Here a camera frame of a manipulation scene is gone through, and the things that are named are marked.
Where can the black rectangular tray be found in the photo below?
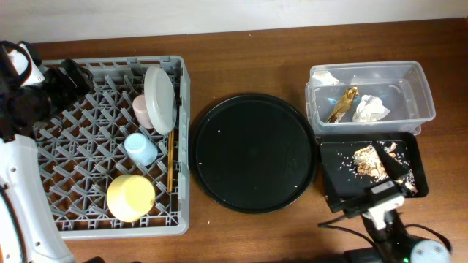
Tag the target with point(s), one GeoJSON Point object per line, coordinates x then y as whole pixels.
{"type": "Point", "coordinates": [330, 144]}

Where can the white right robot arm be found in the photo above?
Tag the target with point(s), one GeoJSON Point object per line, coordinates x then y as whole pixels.
{"type": "Point", "coordinates": [392, 240]}

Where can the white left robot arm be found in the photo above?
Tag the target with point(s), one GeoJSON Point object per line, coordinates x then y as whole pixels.
{"type": "Point", "coordinates": [29, 96]}

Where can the grey plastic dishwasher rack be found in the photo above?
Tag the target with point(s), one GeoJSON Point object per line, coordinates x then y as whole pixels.
{"type": "Point", "coordinates": [81, 151]}

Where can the pale grey round plate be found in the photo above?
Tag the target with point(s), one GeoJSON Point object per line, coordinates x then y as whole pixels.
{"type": "Point", "coordinates": [160, 100]}

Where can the yellow plastic bowl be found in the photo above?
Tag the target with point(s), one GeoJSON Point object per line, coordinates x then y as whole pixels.
{"type": "Point", "coordinates": [130, 197]}

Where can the white tissue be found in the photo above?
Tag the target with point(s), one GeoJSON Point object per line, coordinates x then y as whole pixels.
{"type": "Point", "coordinates": [370, 109]}

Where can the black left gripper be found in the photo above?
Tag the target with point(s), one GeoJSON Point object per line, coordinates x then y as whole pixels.
{"type": "Point", "coordinates": [68, 81]}

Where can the brown gold snack wrapper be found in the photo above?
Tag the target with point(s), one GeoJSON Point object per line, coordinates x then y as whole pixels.
{"type": "Point", "coordinates": [343, 105]}

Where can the clear plastic bin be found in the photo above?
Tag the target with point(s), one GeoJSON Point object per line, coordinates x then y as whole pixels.
{"type": "Point", "coordinates": [400, 85]}

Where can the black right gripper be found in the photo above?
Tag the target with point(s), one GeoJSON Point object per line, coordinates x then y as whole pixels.
{"type": "Point", "coordinates": [365, 206]}

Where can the light blue plastic cup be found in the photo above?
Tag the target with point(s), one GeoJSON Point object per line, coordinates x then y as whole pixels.
{"type": "Point", "coordinates": [140, 149]}

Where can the food scraps and rice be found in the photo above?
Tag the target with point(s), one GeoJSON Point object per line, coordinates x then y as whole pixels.
{"type": "Point", "coordinates": [364, 166]}

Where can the round black tray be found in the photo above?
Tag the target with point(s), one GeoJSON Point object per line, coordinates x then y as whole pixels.
{"type": "Point", "coordinates": [253, 153]}

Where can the pink plastic cup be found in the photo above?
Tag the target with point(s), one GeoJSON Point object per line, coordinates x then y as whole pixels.
{"type": "Point", "coordinates": [141, 112]}

